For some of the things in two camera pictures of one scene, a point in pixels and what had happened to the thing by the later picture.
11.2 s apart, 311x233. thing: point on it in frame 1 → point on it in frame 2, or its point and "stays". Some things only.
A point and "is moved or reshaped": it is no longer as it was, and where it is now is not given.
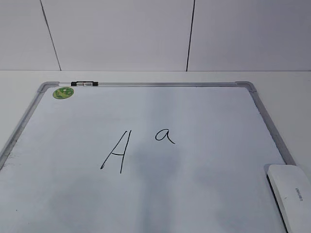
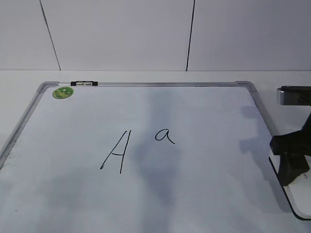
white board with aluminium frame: x=141 y=157 stays
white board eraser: x=291 y=186 is moved or reshaped
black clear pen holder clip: x=84 y=83 stays
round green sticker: x=63 y=93 stays
